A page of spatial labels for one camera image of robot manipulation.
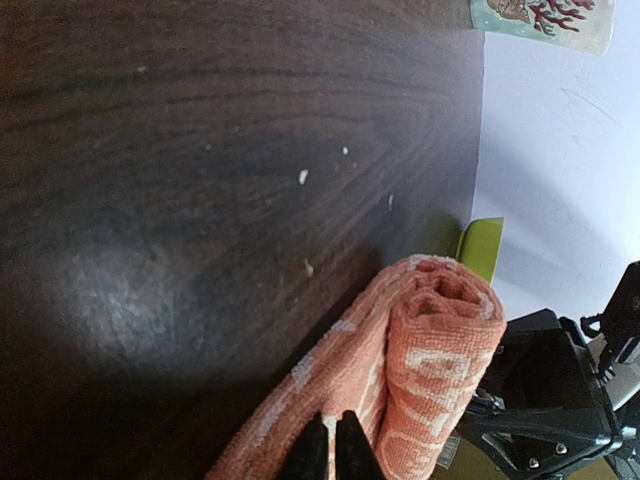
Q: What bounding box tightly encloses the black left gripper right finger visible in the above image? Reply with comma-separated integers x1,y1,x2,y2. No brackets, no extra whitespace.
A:
335,410,386,480

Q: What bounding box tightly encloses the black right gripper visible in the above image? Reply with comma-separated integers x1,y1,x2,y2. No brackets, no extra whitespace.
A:
457,309,630,479

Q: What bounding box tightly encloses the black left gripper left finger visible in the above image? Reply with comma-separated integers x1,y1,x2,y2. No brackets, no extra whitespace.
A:
284,412,329,480

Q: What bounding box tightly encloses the lime green bowl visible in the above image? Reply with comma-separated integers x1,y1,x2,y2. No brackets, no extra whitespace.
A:
455,217,504,284

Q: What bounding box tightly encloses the orange bunny pattern towel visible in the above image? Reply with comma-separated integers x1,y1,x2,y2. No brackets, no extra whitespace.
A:
209,254,507,479

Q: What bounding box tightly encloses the cream patterned ceramic mug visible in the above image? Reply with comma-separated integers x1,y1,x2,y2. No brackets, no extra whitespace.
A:
469,0,614,55

